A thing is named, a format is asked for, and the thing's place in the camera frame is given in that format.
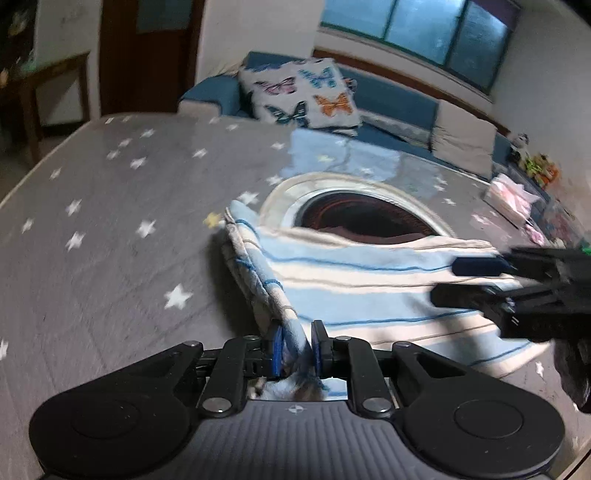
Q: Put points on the blue sofa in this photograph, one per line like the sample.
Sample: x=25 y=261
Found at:
x=392 y=101

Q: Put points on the butterfly print pillow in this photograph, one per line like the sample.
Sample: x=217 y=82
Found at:
x=300 y=92

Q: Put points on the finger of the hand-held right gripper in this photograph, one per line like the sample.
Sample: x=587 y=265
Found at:
x=475 y=266
x=461 y=295

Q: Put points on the grey pillow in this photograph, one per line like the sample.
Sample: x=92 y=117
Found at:
x=461 y=134

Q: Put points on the grey star tablecloth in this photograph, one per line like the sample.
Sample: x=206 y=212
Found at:
x=115 y=207

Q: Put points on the person's right hand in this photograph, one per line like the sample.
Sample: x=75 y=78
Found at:
x=575 y=374

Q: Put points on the wooden side table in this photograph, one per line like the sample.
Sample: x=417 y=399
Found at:
x=51 y=67

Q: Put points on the pink patterned packet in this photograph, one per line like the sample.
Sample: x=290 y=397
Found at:
x=549 y=226

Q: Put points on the black white plush toy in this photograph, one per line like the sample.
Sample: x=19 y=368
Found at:
x=521 y=141

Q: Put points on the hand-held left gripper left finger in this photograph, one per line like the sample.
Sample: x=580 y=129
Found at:
x=277 y=350

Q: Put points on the pink white tissue pack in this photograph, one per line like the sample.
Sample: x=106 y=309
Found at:
x=508 y=196

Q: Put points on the blue white striped shirt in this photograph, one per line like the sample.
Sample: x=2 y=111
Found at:
x=369 y=286

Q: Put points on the brown door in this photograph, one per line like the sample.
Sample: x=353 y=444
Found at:
x=115 y=55

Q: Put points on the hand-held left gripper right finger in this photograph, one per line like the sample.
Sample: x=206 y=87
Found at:
x=317 y=350

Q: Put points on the window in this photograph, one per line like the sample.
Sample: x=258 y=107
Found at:
x=415 y=32

